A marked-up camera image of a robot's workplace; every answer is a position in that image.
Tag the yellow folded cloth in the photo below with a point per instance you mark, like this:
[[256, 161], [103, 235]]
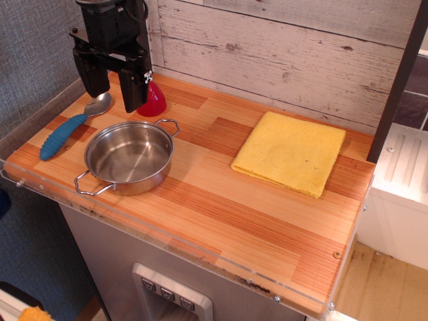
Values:
[[292, 153]]

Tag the grey toy fridge cabinet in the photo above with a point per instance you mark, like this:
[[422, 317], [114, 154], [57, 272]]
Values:
[[110, 255]]

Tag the silver dispenser panel with buttons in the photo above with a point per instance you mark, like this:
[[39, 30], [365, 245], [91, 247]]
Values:
[[167, 296]]

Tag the white toy sink unit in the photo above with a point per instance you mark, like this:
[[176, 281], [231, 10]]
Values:
[[394, 216]]

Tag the blue-handled metal spoon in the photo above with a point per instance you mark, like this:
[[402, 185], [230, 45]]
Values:
[[95, 107]]

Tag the yellow object bottom left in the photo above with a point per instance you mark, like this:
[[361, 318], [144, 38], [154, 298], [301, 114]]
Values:
[[34, 314]]

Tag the clear acrylic edge guard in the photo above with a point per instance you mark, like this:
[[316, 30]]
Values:
[[232, 222]]

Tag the dark right vertical post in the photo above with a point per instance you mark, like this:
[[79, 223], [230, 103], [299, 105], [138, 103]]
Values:
[[413, 46]]

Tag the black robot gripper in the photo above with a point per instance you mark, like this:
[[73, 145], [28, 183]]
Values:
[[114, 38]]

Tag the stainless steel two-handled pan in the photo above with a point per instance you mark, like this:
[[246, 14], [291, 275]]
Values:
[[130, 157]]

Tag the red plastic strawberry toy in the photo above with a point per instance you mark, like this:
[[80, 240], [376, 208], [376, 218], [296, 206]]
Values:
[[156, 102]]

